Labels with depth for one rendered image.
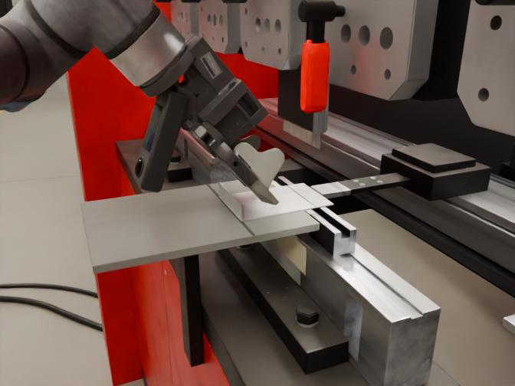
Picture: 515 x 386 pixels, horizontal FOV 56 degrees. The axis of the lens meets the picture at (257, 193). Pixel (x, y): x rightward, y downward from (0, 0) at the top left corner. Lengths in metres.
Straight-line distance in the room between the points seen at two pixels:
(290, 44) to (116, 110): 0.94
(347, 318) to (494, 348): 1.63
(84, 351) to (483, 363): 1.51
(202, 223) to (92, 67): 0.89
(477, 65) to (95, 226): 0.44
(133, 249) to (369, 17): 0.33
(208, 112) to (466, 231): 0.42
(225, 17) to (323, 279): 0.40
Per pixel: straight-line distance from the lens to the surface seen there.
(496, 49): 0.33
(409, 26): 0.39
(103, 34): 0.51
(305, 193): 0.67
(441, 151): 0.79
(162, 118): 0.53
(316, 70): 0.44
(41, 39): 0.52
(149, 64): 0.51
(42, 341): 2.16
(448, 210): 0.77
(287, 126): 0.67
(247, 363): 0.57
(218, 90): 0.55
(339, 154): 0.99
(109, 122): 1.44
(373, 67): 0.42
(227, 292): 0.68
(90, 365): 1.98
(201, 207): 0.63
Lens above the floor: 1.25
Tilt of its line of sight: 22 degrees down
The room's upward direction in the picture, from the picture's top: straight up
